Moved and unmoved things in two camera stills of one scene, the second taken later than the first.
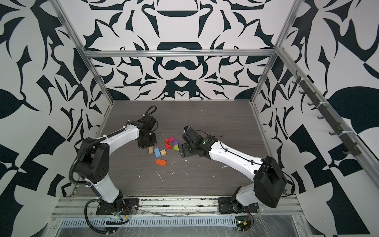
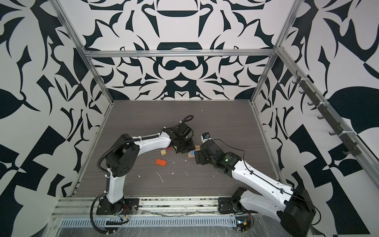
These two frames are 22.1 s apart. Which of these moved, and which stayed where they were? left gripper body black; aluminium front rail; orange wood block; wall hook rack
Moved: left gripper body black
Stayed: wall hook rack; aluminium front rail; orange wood block
